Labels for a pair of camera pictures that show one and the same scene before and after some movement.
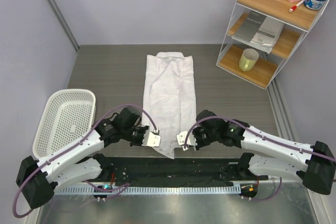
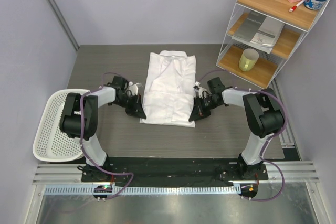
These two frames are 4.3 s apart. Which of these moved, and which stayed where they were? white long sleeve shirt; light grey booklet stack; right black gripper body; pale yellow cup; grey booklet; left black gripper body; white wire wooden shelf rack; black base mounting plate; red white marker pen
Moved: left black gripper body; right black gripper body; white long sleeve shirt
Stayed: light grey booklet stack; black base mounting plate; grey booklet; white wire wooden shelf rack; red white marker pen; pale yellow cup
